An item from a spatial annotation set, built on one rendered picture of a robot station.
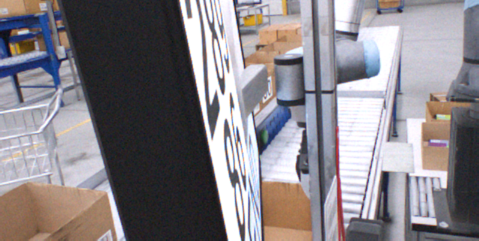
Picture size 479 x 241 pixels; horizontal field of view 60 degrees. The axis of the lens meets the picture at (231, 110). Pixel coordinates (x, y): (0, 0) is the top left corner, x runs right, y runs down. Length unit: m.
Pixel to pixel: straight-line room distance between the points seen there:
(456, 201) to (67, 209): 1.13
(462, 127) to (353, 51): 0.48
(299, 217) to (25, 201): 0.81
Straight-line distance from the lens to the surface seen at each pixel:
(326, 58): 0.57
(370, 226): 0.80
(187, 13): 0.19
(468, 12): 1.33
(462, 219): 1.47
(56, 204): 1.27
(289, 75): 0.59
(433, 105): 2.33
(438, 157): 1.78
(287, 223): 1.38
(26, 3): 6.99
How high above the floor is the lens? 1.52
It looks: 17 degrees down
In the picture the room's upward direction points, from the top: 6 degrees counter-clockwise
